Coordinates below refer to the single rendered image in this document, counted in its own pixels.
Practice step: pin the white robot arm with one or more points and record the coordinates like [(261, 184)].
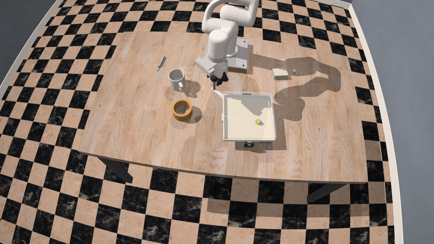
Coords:
[(223, 32)]

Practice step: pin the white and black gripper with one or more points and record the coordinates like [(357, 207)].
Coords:
[(221, 70)]

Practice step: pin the grey mug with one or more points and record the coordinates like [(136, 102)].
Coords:
[(178, 83)]

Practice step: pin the tan hollow ring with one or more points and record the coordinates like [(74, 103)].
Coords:
[(182, 102)]

